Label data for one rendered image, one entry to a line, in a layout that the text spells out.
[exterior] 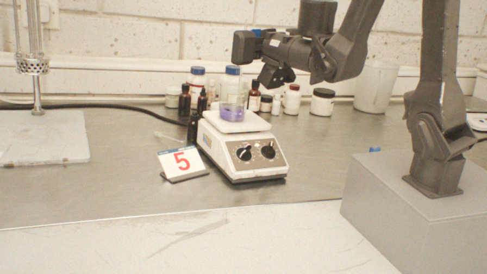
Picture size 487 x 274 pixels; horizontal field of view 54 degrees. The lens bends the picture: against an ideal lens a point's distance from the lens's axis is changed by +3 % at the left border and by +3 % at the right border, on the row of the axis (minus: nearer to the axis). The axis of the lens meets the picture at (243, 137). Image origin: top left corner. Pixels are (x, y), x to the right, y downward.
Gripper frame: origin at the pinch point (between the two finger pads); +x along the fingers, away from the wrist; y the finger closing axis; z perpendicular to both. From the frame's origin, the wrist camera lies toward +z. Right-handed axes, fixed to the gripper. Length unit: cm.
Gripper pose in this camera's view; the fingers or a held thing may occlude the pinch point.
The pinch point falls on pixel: (249, 41)
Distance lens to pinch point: 96.4
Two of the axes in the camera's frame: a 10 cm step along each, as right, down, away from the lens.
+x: -7.2, -3.1, 6.2
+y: 6.8, -1.8, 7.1
